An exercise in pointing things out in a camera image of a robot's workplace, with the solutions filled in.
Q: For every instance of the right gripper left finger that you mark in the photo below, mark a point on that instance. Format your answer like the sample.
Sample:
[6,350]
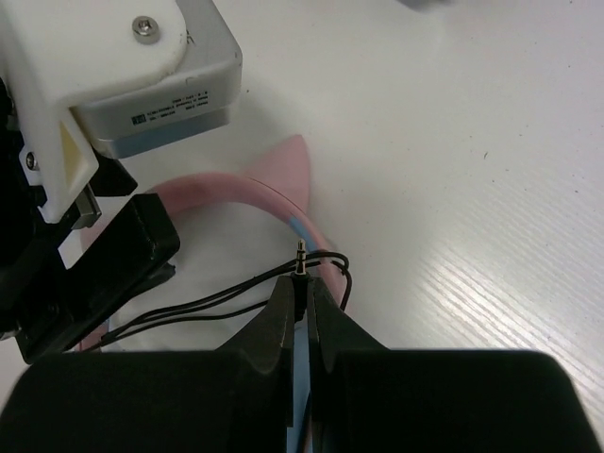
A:
[236,398]

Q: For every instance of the pink blue cat-ear headphones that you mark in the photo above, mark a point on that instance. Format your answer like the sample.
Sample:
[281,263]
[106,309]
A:
[279,184]

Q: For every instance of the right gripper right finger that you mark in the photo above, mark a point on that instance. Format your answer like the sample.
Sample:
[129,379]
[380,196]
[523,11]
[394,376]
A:
[367,397]

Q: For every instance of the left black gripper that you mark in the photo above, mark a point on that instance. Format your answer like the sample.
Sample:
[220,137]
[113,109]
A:
[48,307]

